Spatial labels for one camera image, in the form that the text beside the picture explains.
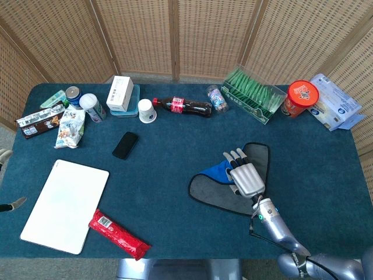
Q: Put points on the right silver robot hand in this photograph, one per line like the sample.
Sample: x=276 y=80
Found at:
x=247 y=178

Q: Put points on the grey and blue microfibre cloth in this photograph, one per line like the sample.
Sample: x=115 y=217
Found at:
x=204 y=189

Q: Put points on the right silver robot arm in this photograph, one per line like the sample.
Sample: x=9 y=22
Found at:
x=271 y=224

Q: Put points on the small clear snack jar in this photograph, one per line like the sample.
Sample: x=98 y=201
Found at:
x=218 y=99

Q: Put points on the cola bottle with red label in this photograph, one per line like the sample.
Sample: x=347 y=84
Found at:
x=195 y=108

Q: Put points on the green tea bag box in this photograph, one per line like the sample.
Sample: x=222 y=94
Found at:
x=250 y=90

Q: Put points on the orange instant noodle cup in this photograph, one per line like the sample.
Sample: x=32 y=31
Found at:
x=301 y=93

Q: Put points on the grey robot torso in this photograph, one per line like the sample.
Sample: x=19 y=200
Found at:
x=175 y=271

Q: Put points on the white floral paper cup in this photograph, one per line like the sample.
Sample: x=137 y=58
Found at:
x=146 y=112

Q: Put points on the black whiteboard eraser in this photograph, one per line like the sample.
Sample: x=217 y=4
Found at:
x=125 y=146

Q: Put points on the clear container with blue lid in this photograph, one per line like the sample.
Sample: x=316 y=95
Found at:
x=135 y=102

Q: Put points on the red snack package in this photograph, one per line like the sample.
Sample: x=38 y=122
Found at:
x=116 y=233

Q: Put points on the woven wooden folding screen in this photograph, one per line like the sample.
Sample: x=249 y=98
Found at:
x=204 y=35

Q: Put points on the white cardboard box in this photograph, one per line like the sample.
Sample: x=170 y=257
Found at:
x=119 y=93

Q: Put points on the white green drink can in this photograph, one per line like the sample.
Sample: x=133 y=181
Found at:
x=94 y=109

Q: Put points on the white green snack bag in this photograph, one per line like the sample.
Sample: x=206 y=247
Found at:
x=70 y=128

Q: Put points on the white board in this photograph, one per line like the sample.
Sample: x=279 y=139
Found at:
x=64 y=204

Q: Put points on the blue soda can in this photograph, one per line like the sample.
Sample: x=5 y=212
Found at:
x=74 y=99

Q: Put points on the light green tissue pack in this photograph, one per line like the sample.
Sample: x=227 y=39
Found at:
x=54 y=98

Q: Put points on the brown cookie package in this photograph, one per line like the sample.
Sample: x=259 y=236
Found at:
x=40 y=124

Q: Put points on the beige rounded object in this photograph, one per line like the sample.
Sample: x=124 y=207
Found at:
x=4 y=156

